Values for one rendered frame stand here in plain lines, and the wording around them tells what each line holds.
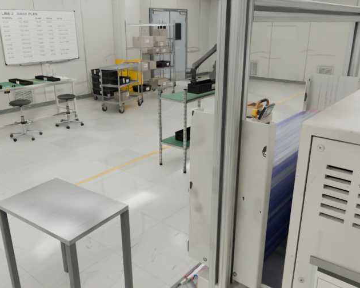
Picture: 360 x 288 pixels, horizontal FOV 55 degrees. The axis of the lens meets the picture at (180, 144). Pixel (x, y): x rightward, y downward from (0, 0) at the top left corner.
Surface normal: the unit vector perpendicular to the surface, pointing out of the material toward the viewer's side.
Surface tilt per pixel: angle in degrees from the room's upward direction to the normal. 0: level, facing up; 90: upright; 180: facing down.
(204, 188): 90
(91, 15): 90
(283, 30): 90
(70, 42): 90
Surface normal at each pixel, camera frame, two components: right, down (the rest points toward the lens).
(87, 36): 0.78, 0.21
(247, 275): -0.63, 0.26
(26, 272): 0.00, -0.94
